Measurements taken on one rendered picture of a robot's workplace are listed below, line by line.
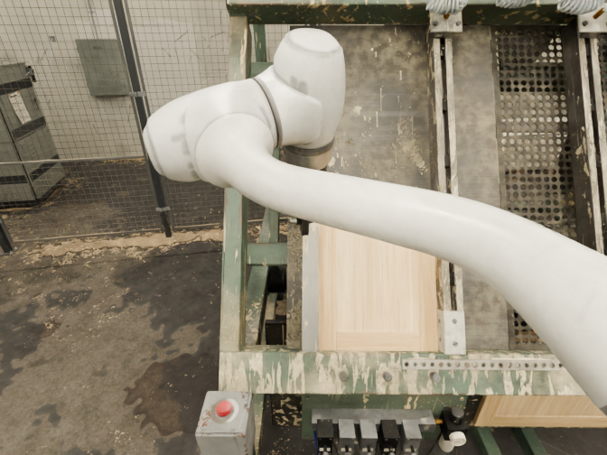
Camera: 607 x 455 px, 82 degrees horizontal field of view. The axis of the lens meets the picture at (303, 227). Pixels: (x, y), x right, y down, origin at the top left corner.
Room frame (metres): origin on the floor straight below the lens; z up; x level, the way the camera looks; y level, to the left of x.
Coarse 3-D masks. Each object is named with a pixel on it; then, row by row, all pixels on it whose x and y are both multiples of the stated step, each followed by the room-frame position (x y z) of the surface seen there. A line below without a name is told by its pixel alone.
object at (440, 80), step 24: (432, 24) 1.28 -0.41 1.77; (456, 24) 1.28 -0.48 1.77; (432, 48) 1.29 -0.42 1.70; (432, 72) 1.25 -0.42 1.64; (432, 96) 1.22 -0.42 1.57; (432, 120) 1.18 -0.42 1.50; (432, 144) 1.13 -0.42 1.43; (432, 168) 1.10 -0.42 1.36; (456, 168) 1.04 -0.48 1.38; (456, 192) 1.00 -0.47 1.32; (456, 288) 0.83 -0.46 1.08; (456, 312) 0.79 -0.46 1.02; (456, 336) 0.75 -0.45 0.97
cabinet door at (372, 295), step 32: (320, 224) 0.99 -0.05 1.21; (320, 256) 0.93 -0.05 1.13; (352, 256) 0.93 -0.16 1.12; (384, 256) 0.93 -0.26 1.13; (416, 256) 0.93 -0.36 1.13; (320, 288) 0.87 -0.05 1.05; (352, 288) 0.87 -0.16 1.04; (384, 288) 0.87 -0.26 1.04; (416, 288) 0.87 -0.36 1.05; (320, 320) 0.81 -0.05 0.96; (352, 320) 0.81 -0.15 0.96; (384, 320) 0.81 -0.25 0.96; (416, 320) 0.81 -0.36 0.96
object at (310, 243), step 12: (312, 228) 0.96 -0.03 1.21; (312, 240) 0.94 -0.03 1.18; (312, 252) 0.92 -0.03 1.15; (312, 264) 0.90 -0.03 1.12; (312, 276) 0.88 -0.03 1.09; (312, 288) 0.86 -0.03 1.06; (312, 300) 0.83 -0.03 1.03; (312, 312) 0.81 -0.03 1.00; (312, 324) 0.79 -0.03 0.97; (312, 336) 0.77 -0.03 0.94; (312, 348) 0.75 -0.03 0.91
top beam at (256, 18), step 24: (240, 0) 1.35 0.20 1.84; (264, 0) 1.35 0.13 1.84; (288, 0) 1.35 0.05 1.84; (312, 0) 1.35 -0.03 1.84; (336, 0) 1.35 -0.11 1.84; (360, 0) 1.34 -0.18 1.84; (384, 0) 1.34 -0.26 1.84; (408, 0) 1.34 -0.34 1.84; (480, 0) 1.34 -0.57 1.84; (552, 0) 1.34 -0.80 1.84
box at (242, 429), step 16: (208, 400) 0.57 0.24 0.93; (240, 400) 0.57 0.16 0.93; (208, 416) 0.52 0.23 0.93; (224, 416) 0.52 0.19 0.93; (240, 416) 0.52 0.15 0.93; (208, 432) 0.48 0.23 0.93; (224, 432) 0.48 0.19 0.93; (240, 432) 0.48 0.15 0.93; (208, 448) 0.48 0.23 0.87; (224, 448) 0.48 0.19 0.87; (240, 448) 0.48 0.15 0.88
